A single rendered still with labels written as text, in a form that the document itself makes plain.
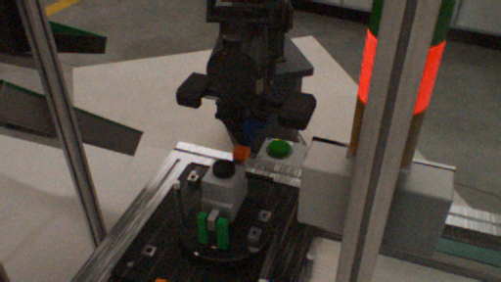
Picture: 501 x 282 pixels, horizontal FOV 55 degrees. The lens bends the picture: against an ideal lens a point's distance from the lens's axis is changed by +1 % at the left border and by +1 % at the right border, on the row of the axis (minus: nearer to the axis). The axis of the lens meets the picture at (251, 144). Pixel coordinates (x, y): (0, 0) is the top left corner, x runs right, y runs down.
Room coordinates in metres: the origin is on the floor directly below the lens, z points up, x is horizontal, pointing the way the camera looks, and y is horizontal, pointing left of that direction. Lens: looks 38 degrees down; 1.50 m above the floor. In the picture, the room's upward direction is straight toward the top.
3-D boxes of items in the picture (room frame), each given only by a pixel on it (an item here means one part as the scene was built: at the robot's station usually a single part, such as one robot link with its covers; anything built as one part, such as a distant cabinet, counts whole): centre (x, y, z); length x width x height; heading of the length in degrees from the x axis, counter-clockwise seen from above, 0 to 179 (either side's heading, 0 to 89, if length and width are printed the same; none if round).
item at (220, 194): (0.46, 0.04, 1.06); 0.08 x 0.04 x 0.07; 161
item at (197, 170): (0.47, 0.04, 0.96); 0.24 x 0.24 x 0.02; 70
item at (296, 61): (0.84, -0.03, 0.96); 0.15 x 0.15 x 0.20; 17
